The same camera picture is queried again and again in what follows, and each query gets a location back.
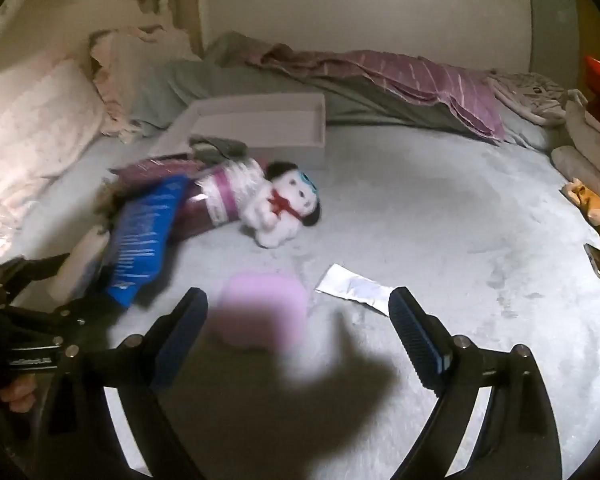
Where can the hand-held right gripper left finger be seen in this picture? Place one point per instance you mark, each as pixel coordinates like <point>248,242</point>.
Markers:
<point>177,340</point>

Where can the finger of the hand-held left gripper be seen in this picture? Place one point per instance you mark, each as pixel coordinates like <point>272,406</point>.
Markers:
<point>55,320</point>
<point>30,270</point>

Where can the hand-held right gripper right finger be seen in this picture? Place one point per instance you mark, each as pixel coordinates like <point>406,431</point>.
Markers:
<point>420,340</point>

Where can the white printed paper leaflet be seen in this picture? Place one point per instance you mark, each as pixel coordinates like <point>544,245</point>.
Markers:
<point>80,260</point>

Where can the white paper sachet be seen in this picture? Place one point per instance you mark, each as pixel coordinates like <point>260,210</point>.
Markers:
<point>352,287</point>

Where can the lilac soft sponge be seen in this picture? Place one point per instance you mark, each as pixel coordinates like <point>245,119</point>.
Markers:
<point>262,315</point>

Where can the blue plastic packet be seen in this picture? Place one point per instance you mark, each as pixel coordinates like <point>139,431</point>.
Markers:
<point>140,240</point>

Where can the white plush dog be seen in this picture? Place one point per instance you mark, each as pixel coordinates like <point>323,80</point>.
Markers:
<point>280,210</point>

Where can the dark green striped pouch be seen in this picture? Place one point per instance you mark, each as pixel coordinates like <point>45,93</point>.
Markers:
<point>220,146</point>

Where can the white shallow box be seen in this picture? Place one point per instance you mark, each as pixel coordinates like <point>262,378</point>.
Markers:
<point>280,125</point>

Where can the person's left hand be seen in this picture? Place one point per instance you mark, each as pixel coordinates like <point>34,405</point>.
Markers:
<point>12,394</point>

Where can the light blue fleece bedsheet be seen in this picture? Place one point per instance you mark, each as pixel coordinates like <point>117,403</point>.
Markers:
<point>430,210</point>

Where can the maroon plastic packet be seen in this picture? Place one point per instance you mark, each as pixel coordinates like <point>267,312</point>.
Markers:
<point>215,202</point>

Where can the pink floral pillow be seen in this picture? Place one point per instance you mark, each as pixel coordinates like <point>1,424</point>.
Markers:
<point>35,120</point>

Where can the orange plush toy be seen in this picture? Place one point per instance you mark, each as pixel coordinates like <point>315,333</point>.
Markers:
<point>595,205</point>

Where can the pink ruffled pillow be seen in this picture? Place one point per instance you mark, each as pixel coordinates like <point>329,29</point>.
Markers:
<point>130,70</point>

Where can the beige cloth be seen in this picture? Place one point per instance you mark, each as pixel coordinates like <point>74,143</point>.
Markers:
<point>587,150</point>

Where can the white bed headboard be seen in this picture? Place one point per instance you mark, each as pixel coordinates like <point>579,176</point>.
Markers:
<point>55,15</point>

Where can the purple striped quilt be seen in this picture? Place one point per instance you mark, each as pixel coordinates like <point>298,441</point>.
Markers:
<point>420,80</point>

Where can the patterned white garment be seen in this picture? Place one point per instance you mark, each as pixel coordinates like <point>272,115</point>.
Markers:
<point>530,92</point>

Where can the grey-green fleece blanket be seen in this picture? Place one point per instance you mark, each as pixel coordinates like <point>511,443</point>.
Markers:
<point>280,85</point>

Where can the silver laptop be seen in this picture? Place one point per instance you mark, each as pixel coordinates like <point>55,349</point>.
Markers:
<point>552,15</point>

